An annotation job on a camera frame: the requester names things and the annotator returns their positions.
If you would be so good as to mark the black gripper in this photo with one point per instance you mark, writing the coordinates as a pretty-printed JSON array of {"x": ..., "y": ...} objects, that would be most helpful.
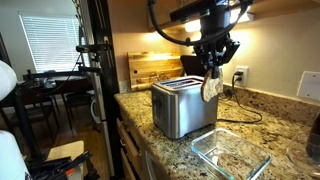
[{"x": 216, "y": 28}]

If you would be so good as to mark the crusty bread slice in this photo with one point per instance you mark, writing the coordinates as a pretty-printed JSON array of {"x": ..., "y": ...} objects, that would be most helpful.
[{"x": 211, "y": 88}]

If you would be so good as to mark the stainless steel two-slot toaster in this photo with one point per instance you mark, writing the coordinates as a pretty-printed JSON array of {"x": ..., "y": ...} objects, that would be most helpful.
[{"x": 186, "y": 110}]

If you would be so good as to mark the black panini grill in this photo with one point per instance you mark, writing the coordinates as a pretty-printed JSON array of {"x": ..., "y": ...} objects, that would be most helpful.
[{"x": 191, "y": 65}]

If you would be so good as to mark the wooden cutting board stack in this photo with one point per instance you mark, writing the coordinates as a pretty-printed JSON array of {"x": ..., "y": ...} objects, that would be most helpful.
[{"x": 150, "y": 71}]

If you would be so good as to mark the wooden upper cabinet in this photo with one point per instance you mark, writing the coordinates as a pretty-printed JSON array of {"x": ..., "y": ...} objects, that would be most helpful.
[{"x": 286, "y": 6}]

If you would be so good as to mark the clear glass rectangular dish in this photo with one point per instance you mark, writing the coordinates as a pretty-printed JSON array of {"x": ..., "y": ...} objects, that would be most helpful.
[{"x": 256, "y": 156}]

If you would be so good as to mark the wooden counter drawers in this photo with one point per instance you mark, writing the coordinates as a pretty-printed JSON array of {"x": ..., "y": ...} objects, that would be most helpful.
[{"x": 131, "y": 146}]

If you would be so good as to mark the black bottle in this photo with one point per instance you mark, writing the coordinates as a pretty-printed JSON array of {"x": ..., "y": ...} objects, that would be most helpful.
[{"x": 315, "y": 140}]

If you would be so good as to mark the dark dining chair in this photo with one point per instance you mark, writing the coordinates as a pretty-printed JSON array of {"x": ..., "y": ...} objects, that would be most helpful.
[
  {"x": 40, "y": 111},
  {"x": 78, "y": 101}
]

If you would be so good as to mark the white window blinds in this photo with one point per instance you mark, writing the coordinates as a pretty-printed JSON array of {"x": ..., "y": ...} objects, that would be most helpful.
[{"x": 50, "y": 43}]

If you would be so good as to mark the dark dining table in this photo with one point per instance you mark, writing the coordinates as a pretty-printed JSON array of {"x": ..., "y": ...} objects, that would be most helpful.
[{"x": 50, "y": 87}]

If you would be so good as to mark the light wooden stool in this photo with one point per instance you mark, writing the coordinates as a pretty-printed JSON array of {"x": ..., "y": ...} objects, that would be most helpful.
[{"x": 65, "y": 150}]

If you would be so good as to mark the black tool pile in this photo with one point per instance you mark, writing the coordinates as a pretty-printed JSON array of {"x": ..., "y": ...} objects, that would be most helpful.
[{"x": 56, "y": 166}]

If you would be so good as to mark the black stand leg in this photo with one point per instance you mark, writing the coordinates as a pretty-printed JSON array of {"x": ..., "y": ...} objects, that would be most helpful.
[{"x": 25, "y": 126}]

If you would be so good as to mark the white rounded housing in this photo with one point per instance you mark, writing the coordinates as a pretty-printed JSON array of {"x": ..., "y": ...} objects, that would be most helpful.
[
  {"x": 6, "y": 80},
  {"x": 11, "y": 156}
]

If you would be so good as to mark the white wall outlet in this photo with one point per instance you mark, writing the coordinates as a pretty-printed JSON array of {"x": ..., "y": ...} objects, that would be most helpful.
[{"x": 245, "y": 80}]

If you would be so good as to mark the white blank wall plate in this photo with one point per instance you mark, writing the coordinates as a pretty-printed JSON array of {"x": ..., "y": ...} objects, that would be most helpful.
[{"x": 310, "y": 86}]

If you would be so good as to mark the black vertical post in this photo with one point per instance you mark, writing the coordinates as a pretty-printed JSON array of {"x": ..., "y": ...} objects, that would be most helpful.
[{"x": 106, "y": 66}]

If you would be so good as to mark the black stereo camera bar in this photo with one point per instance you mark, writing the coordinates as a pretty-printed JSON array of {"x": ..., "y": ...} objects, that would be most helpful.
[{"x": 93, "y": 48}]

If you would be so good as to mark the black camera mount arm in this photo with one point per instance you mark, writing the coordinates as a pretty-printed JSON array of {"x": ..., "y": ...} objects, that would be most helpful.
[{"x": 60, "y": 73}]

